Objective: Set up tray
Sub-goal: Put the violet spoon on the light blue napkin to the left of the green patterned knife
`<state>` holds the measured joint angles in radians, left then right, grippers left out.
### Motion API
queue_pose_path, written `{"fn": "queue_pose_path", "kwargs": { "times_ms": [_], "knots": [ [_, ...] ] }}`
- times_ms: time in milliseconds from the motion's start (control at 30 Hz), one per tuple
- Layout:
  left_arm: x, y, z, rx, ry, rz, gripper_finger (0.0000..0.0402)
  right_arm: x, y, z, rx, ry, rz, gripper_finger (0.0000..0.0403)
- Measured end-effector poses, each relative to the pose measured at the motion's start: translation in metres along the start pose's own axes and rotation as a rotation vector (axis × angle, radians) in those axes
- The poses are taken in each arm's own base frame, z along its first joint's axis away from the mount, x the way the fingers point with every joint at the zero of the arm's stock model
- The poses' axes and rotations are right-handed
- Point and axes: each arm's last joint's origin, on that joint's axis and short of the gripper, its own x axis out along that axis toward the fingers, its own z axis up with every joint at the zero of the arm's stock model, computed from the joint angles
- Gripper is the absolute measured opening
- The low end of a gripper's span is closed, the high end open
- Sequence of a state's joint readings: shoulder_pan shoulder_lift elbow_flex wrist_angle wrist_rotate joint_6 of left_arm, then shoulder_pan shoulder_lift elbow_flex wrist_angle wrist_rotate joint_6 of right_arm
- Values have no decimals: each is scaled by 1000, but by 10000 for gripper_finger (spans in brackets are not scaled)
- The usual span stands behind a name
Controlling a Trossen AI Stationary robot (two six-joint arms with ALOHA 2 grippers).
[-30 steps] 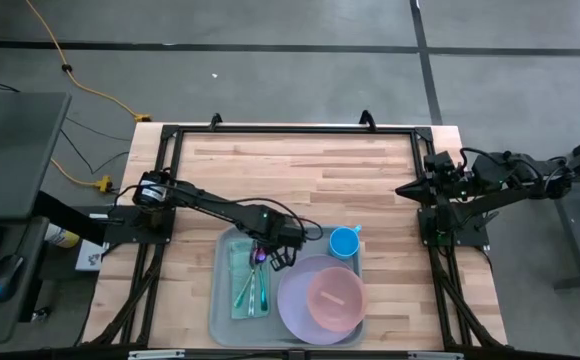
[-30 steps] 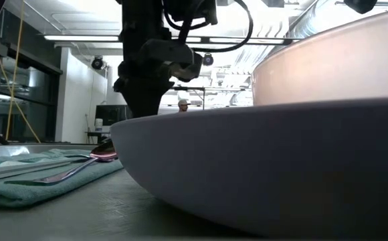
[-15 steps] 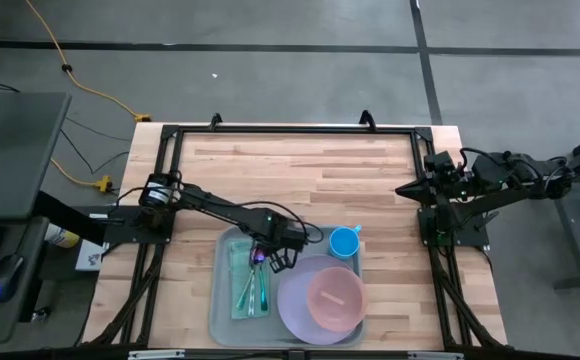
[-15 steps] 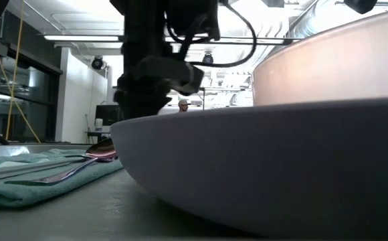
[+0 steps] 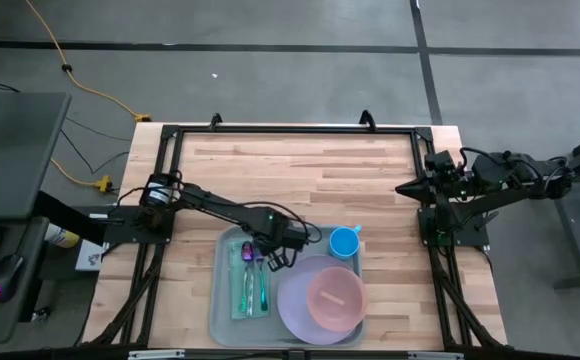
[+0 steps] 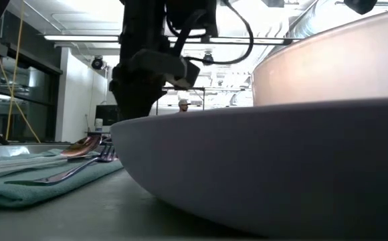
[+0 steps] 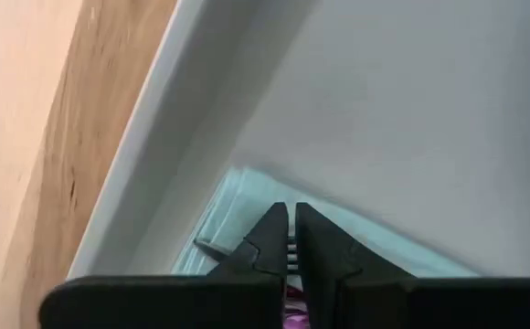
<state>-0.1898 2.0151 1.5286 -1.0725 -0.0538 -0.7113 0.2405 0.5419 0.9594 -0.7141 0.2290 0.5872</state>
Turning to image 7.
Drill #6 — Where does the teal napkin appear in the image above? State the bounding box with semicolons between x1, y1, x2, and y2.
171;164;481;280

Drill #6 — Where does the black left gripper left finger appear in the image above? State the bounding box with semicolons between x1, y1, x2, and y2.
38;202;290;329

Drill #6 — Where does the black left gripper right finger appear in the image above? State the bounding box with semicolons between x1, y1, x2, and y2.
294;202;530;329

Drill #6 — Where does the purple spoon with teal handle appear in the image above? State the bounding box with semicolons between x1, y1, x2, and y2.
282;282;312;329

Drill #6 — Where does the grey plastic tray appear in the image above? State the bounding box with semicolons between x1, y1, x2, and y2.
66;0;530;280

